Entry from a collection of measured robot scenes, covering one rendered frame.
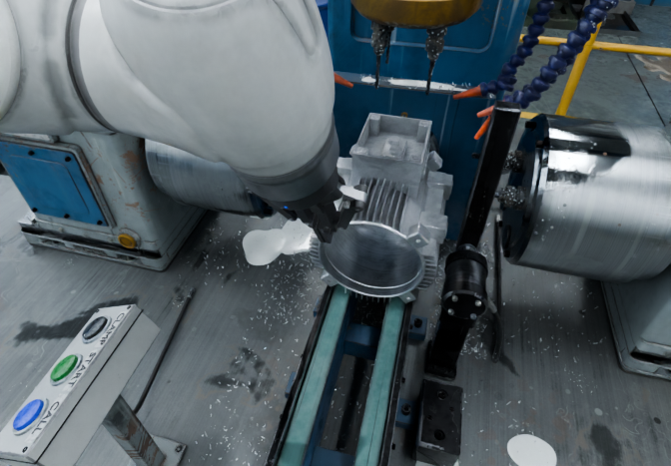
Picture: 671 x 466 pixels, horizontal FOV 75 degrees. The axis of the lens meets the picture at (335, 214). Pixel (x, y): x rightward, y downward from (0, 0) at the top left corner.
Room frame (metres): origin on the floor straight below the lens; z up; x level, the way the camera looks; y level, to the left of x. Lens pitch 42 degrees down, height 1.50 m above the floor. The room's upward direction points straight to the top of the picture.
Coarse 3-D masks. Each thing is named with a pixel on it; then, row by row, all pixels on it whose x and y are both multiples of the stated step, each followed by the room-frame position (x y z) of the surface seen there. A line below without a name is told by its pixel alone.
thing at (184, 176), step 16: (160, 144) 0.60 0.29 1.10; (160, 160) 0.59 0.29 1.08; (176, 160) 0.59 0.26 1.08; (192, 160) 0.58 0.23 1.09; (160, 176) 0.60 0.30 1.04; (176, 176) 0.58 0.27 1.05; (192, 176) 0.58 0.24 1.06; (208, 176) 0.57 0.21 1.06; (224, 176) 0.56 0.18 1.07; (176, 192) 0.59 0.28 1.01; (192, 192) 0.58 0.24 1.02; (208, 192) 0.57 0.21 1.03; (224, 192) 0.56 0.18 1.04; (240, 192) 0.55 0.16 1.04; (208, 208) 0.59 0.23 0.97; (224, 208) 0.58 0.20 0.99; (240, 208) 0.56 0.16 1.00; (256, 208) 0.56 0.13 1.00; (272, 208) 0.61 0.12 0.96
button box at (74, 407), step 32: (128, 320) 0.28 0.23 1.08; (64, 352) 0.26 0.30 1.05; (96, 352) 0.24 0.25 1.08; (128, 352) 0.26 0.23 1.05; (64, 384) 0.21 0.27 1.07; (96, 384) 0.22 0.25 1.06; (64, 416) 0.18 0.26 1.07; (96, 416) 0.19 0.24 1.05; (0, 448) 0.15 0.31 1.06; (32, 448) 0.15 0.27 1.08; (64, 448) 0.16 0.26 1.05
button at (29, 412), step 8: (32, 400) 0.20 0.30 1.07; (40, 400) 0.19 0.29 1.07; (24, 408) 0.19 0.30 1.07; (32, 408) 0.19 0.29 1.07; (40, 408) 0.19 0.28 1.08; (16, 416) 0.18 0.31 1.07; (24, 416) 0.18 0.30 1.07; (32, 416) 0.18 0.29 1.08; (16, 424) 0.17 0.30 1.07; (24, 424) 0.17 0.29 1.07
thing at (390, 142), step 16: (368, 128) 0.61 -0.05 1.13; (384, 128) 0.62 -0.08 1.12; (400, 128) 0.61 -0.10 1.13; (416, 128) 0.61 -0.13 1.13; (368, 144) 0.58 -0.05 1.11; (384, 144) 0.57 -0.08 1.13; (400, 144) 0.57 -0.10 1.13; (416, 144) 0.58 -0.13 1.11; (352, 160) 0.51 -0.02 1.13; (368, 160) 0.51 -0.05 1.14; (384, 160) 0.50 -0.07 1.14; (400, 160) 0.50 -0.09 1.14; (416, 160) 0.50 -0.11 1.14; (352, 176) 0.51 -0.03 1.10; (368, 176) 0.51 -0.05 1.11; (384, 176) 0.50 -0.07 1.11; (400, 176) 0.50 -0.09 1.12; (416, 176) 0.49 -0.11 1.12; (416, 192) 0.49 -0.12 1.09
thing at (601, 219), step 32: (544, 128) 0.56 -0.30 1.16; (576, 128) 0.55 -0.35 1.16; (608, 128) 0.55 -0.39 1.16; (640, 128) 0.55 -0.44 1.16; (512, 160) 0.61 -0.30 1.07; (544, 160) 0.50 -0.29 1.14; (576, 160) 0.49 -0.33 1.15; (608, 160) 0.49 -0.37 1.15; (640, 160) 0.48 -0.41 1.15; (512, 192) 0.51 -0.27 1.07; (544, 192) 0.47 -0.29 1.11; (576, 192) 0.46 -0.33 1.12; (608, 192) 0.45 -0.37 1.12; (640, 192) 0.45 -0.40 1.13; (512, 224) 0.52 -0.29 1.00; (544, 224) 0.44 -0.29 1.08; (576, 224) 0.44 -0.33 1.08; (608, 224) 0.43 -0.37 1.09; (640, 224) 0.42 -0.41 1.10; (512, 256) 0.47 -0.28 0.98; (544, 256) 0.44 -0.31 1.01; (576, 256) 0.42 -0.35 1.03; (608, 256) 0.41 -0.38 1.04; (640, 256) 0.41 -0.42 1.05
